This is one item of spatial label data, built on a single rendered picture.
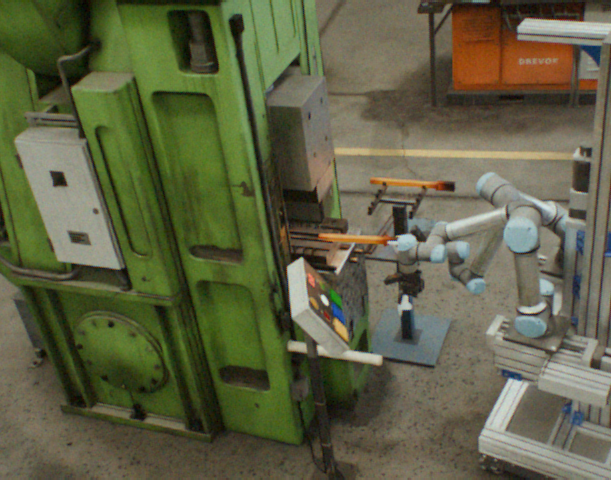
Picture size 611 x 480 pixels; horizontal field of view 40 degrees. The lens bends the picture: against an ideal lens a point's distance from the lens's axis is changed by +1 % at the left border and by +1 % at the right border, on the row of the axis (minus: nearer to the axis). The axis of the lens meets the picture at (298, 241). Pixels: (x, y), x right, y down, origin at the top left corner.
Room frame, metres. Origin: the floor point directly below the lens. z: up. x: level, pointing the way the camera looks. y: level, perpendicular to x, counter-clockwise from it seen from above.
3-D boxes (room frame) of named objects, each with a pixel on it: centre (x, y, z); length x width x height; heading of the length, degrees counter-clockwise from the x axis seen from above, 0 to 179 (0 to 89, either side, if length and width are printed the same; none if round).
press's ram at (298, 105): (3.30, 0.01, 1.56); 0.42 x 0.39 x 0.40; 64
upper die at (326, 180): (3.26, 0.03, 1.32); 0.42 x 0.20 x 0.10; 64
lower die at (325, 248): (3.26, 0.03, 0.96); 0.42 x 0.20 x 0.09; 64
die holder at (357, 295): (3.31, 0.02, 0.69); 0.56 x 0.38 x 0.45; 64
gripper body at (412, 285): (2.68, -0.43, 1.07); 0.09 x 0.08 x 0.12; 54
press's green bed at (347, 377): (3.31, 0.02, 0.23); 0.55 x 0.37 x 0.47; 64
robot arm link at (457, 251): (2.93, -0.68, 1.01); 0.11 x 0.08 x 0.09; 64
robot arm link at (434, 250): (2.65, -0.52, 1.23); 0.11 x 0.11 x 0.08; 62
